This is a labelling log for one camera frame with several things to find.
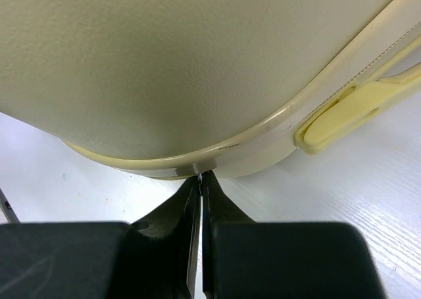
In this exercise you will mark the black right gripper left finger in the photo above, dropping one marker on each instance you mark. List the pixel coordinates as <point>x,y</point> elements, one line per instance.
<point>153,257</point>

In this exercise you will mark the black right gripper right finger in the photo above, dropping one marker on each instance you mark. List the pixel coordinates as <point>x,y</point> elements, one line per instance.
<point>243,258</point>

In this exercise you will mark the pale yellow hard-shell suitcase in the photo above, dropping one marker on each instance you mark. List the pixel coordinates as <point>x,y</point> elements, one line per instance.
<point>172,88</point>

